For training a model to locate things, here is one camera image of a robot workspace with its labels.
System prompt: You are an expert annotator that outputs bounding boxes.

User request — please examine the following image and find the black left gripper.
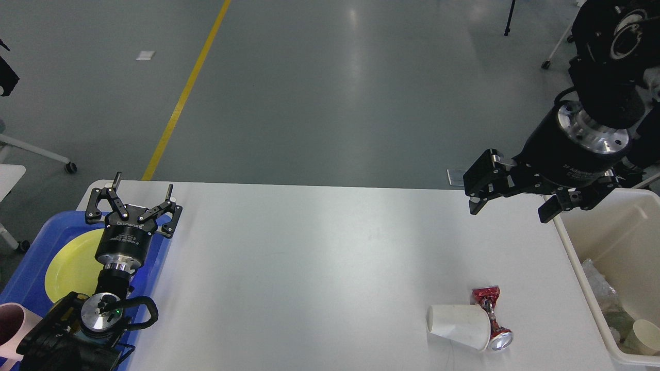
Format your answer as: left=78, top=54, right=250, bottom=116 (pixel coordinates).
left=85, top=172, right=184, bottom=271

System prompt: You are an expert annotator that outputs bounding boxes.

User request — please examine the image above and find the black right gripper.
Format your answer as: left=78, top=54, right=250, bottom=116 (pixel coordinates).
left=463, top=100, right=630, bottom=224

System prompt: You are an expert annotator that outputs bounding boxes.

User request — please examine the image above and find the yellow plastic plate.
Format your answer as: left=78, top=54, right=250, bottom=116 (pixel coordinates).
left=44, top=229, right=104, bottom=303

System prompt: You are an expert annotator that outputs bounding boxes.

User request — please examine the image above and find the clear plastic wrap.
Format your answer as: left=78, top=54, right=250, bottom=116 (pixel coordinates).
left=581, top=259, right=635, bottom=344

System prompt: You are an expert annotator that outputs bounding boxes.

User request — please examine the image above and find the small white cup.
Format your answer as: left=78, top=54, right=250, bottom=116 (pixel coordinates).
left=624, top=319, right=659, bottom=356

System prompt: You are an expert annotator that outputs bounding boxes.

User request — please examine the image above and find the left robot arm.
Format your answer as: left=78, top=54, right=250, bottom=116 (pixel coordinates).
left=17, top=172, right=183, bottom=370

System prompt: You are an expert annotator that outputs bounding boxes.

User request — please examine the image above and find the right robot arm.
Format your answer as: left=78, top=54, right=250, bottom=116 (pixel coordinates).
left=464, top=1, right=659, bottom=223

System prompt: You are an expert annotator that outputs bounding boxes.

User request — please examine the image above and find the left floor plate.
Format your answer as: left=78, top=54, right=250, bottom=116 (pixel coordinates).
left=447, top=168, right=466, bottom=188

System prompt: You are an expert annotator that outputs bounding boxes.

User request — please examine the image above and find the beige plastic bin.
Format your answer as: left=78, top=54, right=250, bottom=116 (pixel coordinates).
left=553, top=189, right=659, bottom=367

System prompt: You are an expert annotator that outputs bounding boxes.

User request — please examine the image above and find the red snack wrapper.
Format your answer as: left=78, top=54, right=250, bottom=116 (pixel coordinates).
left=472, top=285, right=501, bottom=311

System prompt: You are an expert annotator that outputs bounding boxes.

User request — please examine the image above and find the white side table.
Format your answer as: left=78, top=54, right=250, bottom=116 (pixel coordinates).
left=1, top=134, right=77, bottom=200

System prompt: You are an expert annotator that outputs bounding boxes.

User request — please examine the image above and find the white paper cup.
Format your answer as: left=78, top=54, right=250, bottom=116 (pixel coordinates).
left=426, top=305, right=491, bottom=351

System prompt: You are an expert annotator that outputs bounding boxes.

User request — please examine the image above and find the red soda can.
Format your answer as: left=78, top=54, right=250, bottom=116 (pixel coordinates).
left=488, top=311, right=514, bottom=351

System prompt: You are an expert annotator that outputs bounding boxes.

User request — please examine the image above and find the black tripod leg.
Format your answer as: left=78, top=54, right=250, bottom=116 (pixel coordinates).
left=503, top=0, right=517, bottom=36

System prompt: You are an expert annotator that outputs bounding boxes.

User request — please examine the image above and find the pink mug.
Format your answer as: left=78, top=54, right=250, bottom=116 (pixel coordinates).
left=1, top=302, right=42, bottom=370

